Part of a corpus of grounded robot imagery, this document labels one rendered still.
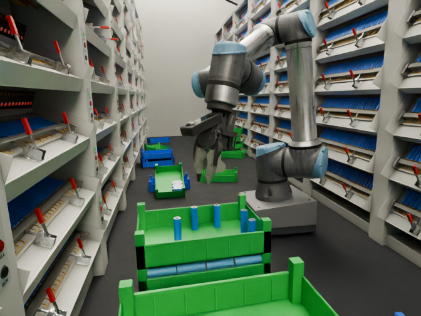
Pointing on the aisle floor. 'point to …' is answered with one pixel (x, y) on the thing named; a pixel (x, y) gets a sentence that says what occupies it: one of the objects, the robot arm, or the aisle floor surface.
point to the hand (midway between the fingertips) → (201, 177)
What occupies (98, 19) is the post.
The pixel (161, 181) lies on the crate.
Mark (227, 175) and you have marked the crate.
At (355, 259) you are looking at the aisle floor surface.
